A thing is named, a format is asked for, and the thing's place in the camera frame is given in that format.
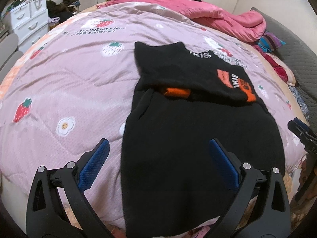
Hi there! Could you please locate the dark clothes pile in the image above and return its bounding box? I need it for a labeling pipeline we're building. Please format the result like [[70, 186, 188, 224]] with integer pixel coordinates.
[[46, 0, 81, 23]]

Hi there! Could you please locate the grey padded headboard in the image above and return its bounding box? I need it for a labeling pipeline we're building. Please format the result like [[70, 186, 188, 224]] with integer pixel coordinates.
[[250, 6, 317, 96]]

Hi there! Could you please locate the white drawer cabinet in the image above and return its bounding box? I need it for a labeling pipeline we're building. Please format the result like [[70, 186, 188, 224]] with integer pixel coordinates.
[[4, 0, 48, 53]]

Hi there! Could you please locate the red cloth at bedside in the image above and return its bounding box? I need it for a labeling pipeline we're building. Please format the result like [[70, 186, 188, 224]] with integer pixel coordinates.
[[263, 53, 288, 83]]

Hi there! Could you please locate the pink folded blanket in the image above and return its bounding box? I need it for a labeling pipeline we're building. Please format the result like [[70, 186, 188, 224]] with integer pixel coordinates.
[[102, 0, 266, 42]]

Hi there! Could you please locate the colourful striped cloth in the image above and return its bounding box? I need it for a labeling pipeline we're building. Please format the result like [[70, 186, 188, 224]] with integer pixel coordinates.
[[256, 31, 286, 53]]

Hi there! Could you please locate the pink strawberry print quilt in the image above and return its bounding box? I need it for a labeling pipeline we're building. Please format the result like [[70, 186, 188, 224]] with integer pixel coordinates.
[[1, 2, 305, 228]]

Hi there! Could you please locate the grey chair back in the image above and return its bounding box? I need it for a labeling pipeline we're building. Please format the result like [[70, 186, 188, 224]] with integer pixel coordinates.
[[0, 34, 23, 82]]

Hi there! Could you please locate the black sweater with orange patches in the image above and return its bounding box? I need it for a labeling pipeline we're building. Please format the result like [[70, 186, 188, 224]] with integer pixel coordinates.
[[121, 42, 285, 237]]

